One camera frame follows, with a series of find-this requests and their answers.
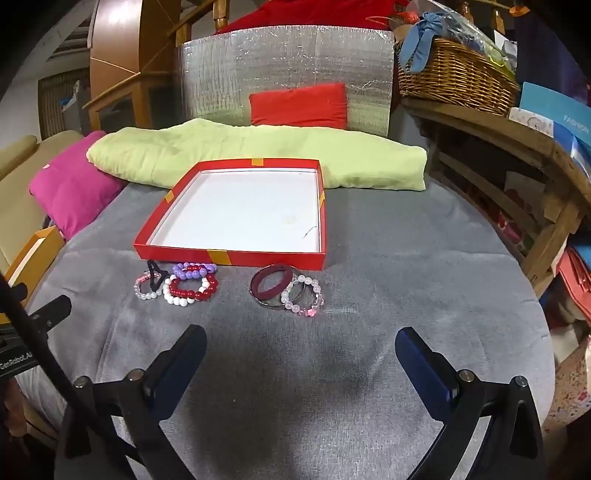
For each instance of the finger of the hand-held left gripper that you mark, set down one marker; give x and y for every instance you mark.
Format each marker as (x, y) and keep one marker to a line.
(37, 334)
(53, 311)

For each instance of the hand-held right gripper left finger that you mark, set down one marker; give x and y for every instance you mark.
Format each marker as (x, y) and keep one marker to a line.
(175, 369)

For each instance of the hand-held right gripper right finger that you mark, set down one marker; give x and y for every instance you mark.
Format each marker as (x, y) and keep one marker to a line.
(425, 369)

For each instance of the silver bangle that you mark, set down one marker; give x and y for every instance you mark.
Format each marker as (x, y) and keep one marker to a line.
(270, 303)

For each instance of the maroon bangle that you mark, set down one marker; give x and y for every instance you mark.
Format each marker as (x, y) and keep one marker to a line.
(256, 281)

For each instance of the red shallow cardboard box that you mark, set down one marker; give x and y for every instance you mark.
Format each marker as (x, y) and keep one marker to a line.
(240, 207)

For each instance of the grey fabric cover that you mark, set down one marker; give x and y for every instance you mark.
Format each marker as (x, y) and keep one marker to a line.
(369, 300)

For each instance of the magenta pillow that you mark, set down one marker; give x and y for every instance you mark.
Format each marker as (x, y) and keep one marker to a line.
(74, 194)

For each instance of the beige armchair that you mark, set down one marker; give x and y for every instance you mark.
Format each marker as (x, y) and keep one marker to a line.
(23, 184)

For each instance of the red bag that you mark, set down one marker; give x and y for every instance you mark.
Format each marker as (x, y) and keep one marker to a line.
(575, 277)

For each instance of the light green pillow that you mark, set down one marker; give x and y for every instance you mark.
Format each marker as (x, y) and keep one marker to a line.
(258, 143)

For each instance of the wooden shelf unit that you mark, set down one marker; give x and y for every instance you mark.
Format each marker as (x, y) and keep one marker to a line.
(521, 138)

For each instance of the red cushion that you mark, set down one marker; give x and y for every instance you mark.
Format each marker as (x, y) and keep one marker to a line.
(300, 106)

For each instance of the wicker basket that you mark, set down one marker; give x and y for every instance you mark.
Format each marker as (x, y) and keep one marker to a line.
(457, 78)

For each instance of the teal paper box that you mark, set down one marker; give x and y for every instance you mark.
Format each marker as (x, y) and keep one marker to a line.
(554, 106)

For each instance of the blue cloth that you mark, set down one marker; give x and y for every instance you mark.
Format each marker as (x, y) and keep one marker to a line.
(418, 46)

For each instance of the red blanket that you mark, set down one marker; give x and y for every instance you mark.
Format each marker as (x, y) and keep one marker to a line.
(300, 14)

